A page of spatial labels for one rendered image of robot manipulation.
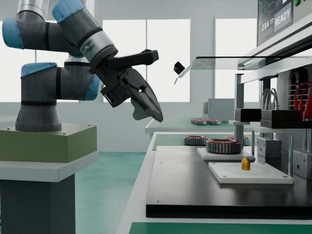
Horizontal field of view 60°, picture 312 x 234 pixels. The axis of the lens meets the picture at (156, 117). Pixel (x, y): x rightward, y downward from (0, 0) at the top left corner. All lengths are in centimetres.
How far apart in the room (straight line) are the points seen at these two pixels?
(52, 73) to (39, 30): 24
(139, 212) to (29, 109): 61
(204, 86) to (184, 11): 151
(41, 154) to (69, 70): 29
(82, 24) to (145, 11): 502
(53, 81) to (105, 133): 458
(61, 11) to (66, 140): 40
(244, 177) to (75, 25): 50
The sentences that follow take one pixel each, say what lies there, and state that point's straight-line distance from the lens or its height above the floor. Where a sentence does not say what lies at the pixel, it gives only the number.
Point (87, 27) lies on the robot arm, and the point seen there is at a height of 111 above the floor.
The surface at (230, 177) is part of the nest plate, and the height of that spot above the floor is 78.
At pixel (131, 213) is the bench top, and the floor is 75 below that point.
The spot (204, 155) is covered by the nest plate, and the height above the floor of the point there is 78.
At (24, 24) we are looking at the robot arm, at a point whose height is 113.
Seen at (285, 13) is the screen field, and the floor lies 117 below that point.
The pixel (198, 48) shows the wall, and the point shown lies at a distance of 550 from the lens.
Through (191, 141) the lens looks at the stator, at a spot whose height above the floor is 77.
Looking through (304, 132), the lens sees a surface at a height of 87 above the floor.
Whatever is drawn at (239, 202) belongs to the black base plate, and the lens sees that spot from 49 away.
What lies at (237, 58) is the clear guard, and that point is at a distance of 79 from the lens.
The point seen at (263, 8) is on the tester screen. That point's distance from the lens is 100.
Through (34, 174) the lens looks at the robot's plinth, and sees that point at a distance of 89.
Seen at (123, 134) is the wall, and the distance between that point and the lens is 545.
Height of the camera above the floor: 93
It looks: 2 degrees down
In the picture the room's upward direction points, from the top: straight up
